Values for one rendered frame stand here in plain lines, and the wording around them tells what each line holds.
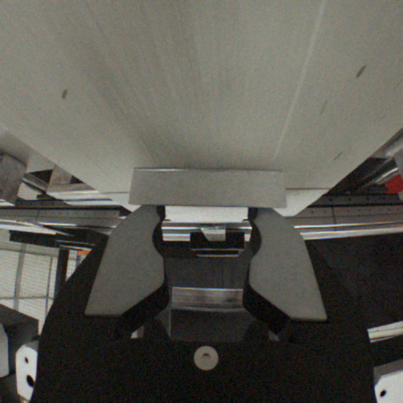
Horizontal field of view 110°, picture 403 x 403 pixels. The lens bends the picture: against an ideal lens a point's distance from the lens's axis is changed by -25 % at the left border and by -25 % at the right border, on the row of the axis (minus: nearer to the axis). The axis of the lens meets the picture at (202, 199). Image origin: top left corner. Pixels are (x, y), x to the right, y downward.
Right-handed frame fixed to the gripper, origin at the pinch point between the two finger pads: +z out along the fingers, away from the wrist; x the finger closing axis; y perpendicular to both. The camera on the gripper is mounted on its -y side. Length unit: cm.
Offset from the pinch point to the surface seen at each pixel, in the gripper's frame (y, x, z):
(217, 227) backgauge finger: 10.3, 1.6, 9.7
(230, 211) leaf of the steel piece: 4.1, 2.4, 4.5
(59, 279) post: 84, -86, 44
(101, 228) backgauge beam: 26.6, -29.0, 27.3
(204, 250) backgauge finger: 24.1, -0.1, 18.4
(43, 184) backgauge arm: 17, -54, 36
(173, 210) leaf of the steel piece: 4.2, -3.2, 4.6
